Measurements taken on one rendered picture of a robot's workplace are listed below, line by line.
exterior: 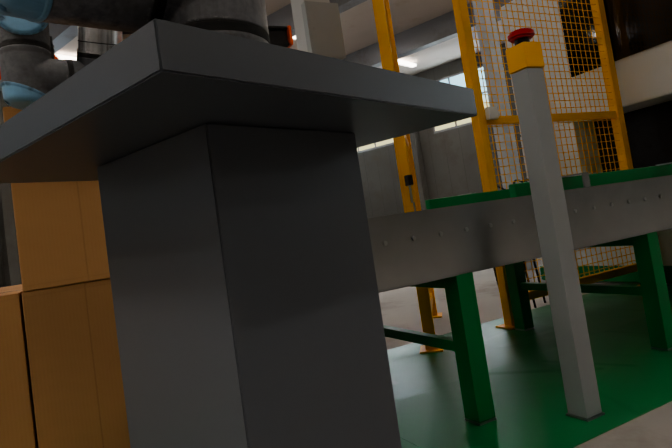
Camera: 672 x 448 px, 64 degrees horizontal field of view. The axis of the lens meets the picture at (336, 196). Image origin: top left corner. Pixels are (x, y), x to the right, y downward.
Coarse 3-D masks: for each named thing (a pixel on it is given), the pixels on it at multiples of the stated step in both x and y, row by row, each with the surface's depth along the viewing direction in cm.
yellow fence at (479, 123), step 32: (576, 0) 302; (608, 32) 309; (480, 64) 263; (576, 64) 295; (608, 64) 306; (480, 96) 258; (608, 96) 308; (480, 128) 255; (608, 128) 301; (480, 160) 257; (512, 320) 250
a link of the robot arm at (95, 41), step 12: (84, 36) 108; (96, 36) 108; (108, 36) 108; (120, 36) 111; (84, 48) 108; (96, 48) 108; (108, 48) 109; (72, 60) 109; (84, 60) 109; (72, 72) 107
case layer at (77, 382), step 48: (0, 288) 177; (48, 288) 115; (96, 288) 119; (0, 336) 110; (48, 336) 114; (96, 336) 118; (0, 384) 109; (48, 384) 113; (96, 384) 117; (0, 432) 108; (48, 432) 112; (96, 432) 116
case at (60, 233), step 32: (32, 192) 115; (64, 192) 118; (96, 192) 121; (32, 224) 115; (64, 224) 117; (96, 224) 120; (32, 256) 114; (64, 256) 116; (96, 256) 119; (32, 288) 113
